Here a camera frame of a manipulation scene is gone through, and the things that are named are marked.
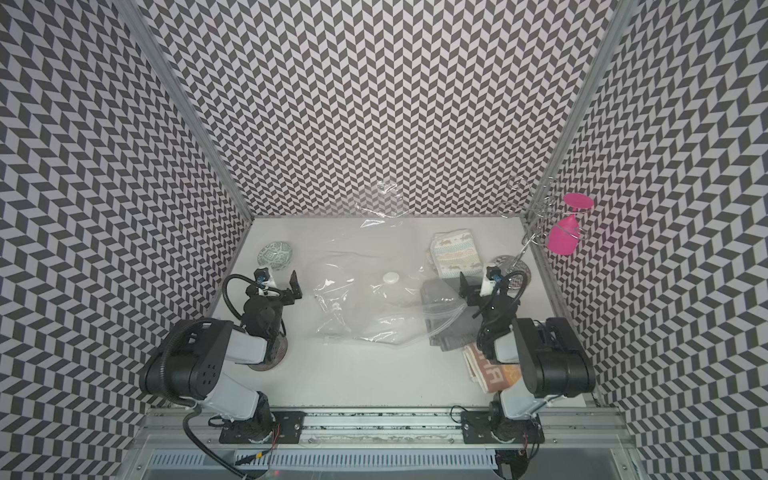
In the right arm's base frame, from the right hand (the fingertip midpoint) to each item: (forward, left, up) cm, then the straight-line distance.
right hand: (477, 275), depth 90 cm
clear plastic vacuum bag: (-4, +30, -2) cm, 30 cm away
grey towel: (-15, +10, -1) cm, 18 cm away
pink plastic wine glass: (+4, -22, +13) cm, 26 cm away
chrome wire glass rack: (+36, -28, +1) cm, 45 cm away
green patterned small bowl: (+14, +68, -7) cm, 69 cm away
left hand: (0, +60, 0) cm, 60 cm away
